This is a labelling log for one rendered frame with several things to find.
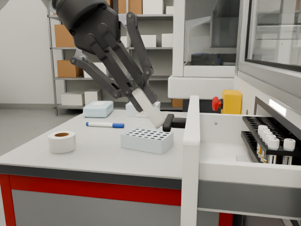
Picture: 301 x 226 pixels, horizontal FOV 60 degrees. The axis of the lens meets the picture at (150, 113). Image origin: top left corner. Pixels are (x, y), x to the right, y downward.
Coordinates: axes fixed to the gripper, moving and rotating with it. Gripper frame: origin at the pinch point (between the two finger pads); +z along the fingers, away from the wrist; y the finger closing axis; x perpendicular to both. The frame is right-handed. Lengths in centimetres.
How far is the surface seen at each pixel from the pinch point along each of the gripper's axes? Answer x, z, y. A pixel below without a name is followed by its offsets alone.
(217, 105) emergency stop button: 31.1, 12.2, 7.7
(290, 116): -6.1, 10.4, 16.1
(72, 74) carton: 352, -87, -170
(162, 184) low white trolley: 9.9, 16.3, -10.0
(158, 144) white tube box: 21.8, 10.8, -9.6
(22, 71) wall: 383, -151, -260
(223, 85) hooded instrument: 80, 16, 12
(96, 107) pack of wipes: 55, -7, -33
